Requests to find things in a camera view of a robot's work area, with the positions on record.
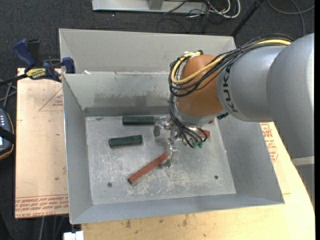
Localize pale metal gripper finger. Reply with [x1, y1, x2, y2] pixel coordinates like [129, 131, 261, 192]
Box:
[171, 147, 180, 166]
[163, 155, 174, 170]

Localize red-brown block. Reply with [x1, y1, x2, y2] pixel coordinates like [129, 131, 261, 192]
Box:
[127, 151, 169, 186]
[199, 118, 216, 138]

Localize dark green flat block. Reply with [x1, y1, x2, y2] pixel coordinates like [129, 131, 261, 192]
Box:
[122, 115, 156, 126]
[108, 134, 144, 149]

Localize grey metal bin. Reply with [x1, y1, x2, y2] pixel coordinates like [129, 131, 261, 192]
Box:
[58, 28, 285, 225]

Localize brown cardboard board, red print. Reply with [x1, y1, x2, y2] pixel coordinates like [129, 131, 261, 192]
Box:
[14, 67, 292, 220]

